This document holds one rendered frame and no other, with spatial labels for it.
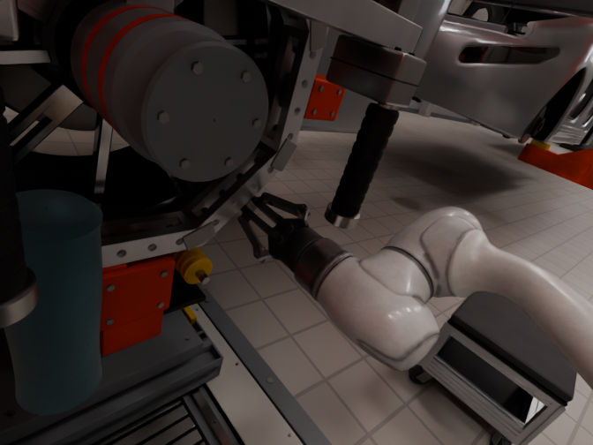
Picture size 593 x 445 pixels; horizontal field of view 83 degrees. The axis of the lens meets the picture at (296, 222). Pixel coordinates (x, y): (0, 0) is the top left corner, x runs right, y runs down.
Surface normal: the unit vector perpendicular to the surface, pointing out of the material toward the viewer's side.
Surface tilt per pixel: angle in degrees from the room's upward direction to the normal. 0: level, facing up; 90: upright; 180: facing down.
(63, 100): 90
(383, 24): 90
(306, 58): 90
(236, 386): 0
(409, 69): 90
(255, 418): 0
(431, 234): 35
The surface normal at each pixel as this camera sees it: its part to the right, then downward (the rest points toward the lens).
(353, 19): 0.65, 0.52
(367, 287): -0.19, -0.60
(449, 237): -0.32, -0.73
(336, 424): 0.27, -0.84
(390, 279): 0.04, -0.74
